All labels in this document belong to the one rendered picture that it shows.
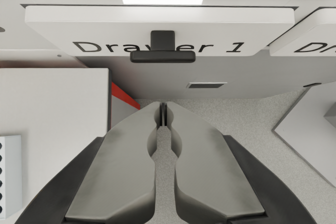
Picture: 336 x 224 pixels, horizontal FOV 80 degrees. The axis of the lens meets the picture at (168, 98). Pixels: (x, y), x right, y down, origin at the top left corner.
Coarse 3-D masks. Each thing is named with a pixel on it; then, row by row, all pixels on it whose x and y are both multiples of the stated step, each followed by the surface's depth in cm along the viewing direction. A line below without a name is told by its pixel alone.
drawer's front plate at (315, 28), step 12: (324, 12) 22; (300, 24) 25; (312, 24) 23; (324, 24) 22; (288, 36) 27; (300, 36) 25; (312, 36) 25; (324, 36) 25; (276, 48) 30; (288, 48) 29; (312, 48) 29; (324, 48) 29
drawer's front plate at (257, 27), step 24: (48, 24) 21; (72, 24) 22; (96, 24) 22; (120, 24) 22; (144, 24) 22; (168, 24) 22; (192, 24) 22; (216, 24) 22; (240, 24) 22; (264, 24) 22; (288, 24) 22; (72, 48) 28; (96, 48) 29; (120, 48) 29; (144, 48) 29; (216, 48) 29; (240, 48) 29
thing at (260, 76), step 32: (0, 64) 42; (32, 64) 42; (64, 64) 42; (96, 64) 42; (128, 64) 43; (160, 64) 43; (192, 64) 43; (224, 64) 43; (256, 64) 44; (288, 64) 44; (320, 64) 44; (160, 96) 96; (192, 96) 98; (224, 96) 99; (256, 96) 100
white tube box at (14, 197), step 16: (0, 144) 33; (16, 144) 34; (0, 160) 33; (16, 160) 34; (0, 176) 31; (16, 176) 33; (0, 192) 31; (16, 192) 33; (0, 208) 32; (16, 208) 33
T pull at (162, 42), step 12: (156, 36) 23; (168, 36) 23; (156, 48) 23; (168, 48) 23; (132, 60) 22; (144, 60) 22; (156, 60) 22; (168, 60) 23; (180, 60) 23; (192, 60) 23
